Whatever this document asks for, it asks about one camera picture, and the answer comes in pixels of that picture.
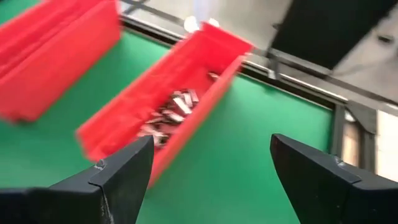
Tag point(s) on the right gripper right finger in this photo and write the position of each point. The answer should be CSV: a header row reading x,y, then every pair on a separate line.
x,y
317,193

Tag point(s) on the small silver battery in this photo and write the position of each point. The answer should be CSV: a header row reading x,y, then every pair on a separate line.
x,y
154,134

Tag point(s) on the black divider panel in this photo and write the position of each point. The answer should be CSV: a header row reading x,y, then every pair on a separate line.
x,y
326,28

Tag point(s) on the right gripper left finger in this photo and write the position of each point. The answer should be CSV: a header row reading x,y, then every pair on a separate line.
x,y
124,186

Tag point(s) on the red plastic bin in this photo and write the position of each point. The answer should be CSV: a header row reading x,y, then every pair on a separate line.
x,y
56,62
130,109

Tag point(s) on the black mounting post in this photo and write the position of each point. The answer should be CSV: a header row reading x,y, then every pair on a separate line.
x,y
273,70

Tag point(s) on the green table mat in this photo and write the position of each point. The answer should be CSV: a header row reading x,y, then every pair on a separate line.
x,y
248,140

